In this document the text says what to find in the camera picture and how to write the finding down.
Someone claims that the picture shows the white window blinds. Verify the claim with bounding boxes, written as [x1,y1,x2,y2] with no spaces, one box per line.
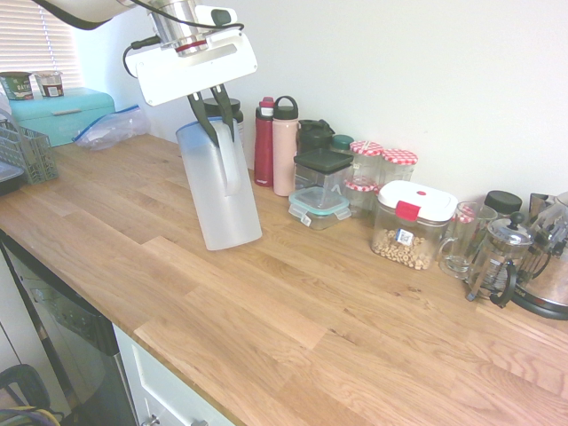
[0,0,86,92]

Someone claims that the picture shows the white cabinet drawer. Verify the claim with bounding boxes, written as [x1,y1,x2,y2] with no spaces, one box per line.
[112,322,237,426]

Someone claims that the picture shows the green oatmeal cup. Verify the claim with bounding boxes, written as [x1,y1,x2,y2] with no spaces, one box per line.
[0,70,35,103]

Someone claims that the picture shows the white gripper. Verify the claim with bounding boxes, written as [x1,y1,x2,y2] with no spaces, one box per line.
[134,31,260,147]

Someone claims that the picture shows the white translucent plastic pitcher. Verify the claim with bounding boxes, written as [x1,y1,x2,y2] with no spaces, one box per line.
[175,115,264,252]

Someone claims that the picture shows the glass jar wide black lid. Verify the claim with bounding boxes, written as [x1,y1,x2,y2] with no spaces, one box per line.
[483,190,524,219]

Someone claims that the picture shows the dark backpack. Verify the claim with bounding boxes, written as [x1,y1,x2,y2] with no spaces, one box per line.
[0,363,66,426]

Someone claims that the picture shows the clear zip bag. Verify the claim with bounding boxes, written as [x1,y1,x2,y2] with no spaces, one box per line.
[71,104,150,154]

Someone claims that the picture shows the tall jar red checked lid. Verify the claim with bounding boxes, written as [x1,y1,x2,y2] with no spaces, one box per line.
[349,140,384,184]
[380,148,420,188]

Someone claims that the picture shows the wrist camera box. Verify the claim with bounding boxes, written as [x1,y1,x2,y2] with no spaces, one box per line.
[194,4,241,29]

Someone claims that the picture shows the stainless steel dishwasher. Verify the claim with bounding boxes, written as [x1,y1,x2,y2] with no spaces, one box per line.
[0,233,139,426]

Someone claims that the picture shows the green lidded jar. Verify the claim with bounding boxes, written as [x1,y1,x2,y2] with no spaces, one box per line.
[330,134,356,156]

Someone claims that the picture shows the teal bread box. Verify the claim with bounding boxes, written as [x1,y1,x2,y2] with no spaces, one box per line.
[8,86,116,149]

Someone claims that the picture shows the stainless steel electric kettle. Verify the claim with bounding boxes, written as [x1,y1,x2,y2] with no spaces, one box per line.
[509,191,568,321]

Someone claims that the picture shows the clear glass mug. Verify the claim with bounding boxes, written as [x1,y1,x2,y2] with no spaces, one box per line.
[438,201,499,280]

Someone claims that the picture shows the glass container teal lid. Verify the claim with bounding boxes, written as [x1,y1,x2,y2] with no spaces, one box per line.
[288,185,353,232]

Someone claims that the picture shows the black dish rack tray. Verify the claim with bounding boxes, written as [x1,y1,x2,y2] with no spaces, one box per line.
[0,162,23,197]

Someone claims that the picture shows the small jar red checked lid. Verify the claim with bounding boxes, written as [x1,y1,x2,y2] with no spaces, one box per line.
[344,177,379,219]
[452,208,479,243]

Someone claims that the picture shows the black lidded jar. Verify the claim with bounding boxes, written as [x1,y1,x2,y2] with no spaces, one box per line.
[202,98,246,148]

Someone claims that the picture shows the cereal container white red lid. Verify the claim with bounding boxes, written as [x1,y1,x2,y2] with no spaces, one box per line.
[371,179,460,272]

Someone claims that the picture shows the red water bottle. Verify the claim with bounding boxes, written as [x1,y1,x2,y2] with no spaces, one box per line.
[253,96,277,189]

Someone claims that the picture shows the square container black lid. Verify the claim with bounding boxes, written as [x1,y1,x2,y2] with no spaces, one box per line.
[293,147,355,197]

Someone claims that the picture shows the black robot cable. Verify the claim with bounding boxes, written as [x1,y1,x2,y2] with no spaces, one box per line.
[122,36,162,79]

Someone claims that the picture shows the pink water bottle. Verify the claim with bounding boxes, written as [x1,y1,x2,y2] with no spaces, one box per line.
[272,95,300,198]

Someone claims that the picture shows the glass french press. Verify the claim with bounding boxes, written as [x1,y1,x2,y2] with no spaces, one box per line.
[464,211,536,310]

